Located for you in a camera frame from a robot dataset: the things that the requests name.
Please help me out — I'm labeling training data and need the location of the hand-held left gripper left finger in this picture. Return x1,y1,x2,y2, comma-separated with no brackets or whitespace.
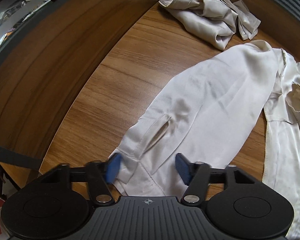
36,152,122,207

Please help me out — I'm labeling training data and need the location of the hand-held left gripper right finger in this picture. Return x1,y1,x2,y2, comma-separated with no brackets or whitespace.
175,152,262,207

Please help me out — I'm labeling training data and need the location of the cream shirt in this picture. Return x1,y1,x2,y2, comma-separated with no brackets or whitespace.
107,40,300,240

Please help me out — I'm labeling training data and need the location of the beige crumpled garment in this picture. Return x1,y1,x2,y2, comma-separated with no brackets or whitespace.
158,0,262,50

